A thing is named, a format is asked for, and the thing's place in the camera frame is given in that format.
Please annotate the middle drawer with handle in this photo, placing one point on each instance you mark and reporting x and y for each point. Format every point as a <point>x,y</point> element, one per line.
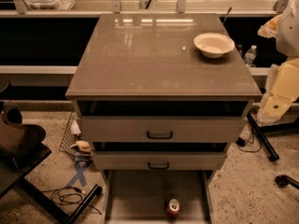
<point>147,160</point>

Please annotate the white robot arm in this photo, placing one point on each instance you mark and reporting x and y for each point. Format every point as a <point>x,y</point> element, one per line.
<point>282,83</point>

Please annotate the black stand leg right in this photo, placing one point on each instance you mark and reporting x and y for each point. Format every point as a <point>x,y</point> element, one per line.
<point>273,156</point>

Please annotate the clear water bottle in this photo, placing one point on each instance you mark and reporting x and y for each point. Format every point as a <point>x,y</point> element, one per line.
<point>250,56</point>

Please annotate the black table leg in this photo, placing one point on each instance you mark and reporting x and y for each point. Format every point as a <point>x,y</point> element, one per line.
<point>52,200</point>

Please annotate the red coke can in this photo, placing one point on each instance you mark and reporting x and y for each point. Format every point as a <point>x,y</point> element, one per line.
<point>173,208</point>

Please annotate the grey drawer cabinet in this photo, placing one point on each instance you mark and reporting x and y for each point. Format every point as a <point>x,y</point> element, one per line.
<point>146,65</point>

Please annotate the drawer with handle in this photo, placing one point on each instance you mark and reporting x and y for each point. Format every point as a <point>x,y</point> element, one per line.
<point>174,130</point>
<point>147,160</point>

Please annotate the snack bag on floor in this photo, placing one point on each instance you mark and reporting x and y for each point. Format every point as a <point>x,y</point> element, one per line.
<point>82,151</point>

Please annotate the wire mesh basket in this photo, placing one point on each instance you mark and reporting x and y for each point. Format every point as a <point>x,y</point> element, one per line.
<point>68,139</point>

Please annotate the top drawer with handle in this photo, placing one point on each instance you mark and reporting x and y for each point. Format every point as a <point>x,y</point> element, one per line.
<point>174,130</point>

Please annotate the dark chair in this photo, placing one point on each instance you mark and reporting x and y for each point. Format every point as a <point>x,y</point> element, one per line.
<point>21,145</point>

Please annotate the white paper bowl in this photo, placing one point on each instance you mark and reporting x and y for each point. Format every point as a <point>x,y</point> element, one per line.
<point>213,45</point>

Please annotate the open bottom drawer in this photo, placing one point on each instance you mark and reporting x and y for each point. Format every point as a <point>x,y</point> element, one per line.
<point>140,197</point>

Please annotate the blue tape cross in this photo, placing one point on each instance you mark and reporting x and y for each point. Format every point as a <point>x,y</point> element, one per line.
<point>80,168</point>

